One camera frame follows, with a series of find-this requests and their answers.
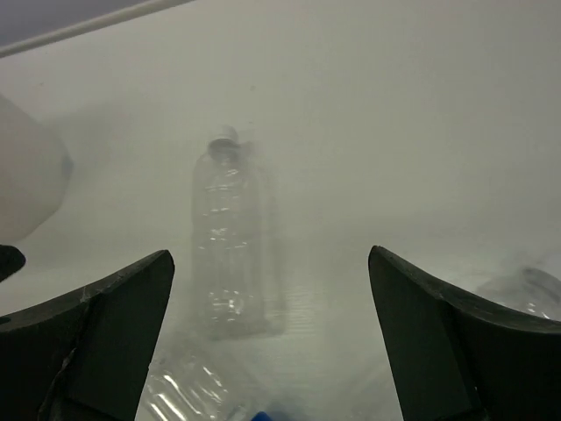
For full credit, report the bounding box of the white octagonal plastic bin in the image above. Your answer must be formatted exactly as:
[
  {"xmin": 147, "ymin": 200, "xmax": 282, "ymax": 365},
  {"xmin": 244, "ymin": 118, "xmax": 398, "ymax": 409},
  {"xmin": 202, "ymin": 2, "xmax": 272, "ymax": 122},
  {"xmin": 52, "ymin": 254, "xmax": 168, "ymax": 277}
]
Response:
[{"xmin": 1, "ymin": 96, "xmax": 74, "ymax": 245}]

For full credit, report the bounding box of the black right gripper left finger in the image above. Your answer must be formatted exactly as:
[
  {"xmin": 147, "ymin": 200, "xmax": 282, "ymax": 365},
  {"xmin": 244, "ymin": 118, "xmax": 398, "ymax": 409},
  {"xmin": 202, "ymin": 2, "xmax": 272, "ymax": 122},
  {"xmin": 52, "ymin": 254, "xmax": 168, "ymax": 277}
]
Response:
[{"xmin": 1, "ymin": 250, "xmax": 174, "ymax": 420}]

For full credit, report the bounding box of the blue label water bottle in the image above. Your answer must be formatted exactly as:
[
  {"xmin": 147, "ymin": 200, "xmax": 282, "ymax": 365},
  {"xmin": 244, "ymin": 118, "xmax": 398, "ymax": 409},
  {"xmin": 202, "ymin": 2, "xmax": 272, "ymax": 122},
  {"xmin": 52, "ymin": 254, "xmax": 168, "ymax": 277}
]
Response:
[{"xmin": 140, "ymin": 342, "xmax": 272, "ymax": 420}]

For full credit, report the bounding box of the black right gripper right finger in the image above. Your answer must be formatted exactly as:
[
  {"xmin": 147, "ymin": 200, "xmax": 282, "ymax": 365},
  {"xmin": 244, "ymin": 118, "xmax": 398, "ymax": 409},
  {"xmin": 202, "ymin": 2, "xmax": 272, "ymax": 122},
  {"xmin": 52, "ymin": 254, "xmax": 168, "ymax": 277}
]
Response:
[{"xmin": 368, "ymin": 246, "xmax": 560, "ymax": 420}]

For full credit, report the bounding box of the clear crushed bottle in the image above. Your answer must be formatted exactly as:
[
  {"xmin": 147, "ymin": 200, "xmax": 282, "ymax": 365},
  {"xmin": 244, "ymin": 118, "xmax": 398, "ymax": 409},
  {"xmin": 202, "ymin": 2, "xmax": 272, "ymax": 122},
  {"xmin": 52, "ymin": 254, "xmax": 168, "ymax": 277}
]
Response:
[{"xmin": 190, "ymin": 125, "xmax": 288, "ymax": 339}]

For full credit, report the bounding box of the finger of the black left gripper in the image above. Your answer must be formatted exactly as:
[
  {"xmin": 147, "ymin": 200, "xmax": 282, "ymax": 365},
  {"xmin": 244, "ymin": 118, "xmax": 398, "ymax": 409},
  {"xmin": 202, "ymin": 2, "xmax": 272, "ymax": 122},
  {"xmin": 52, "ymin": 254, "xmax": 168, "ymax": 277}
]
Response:
[{"xmin": 0, "ymin": 245, "xmax": 25, "ymax": 281}]

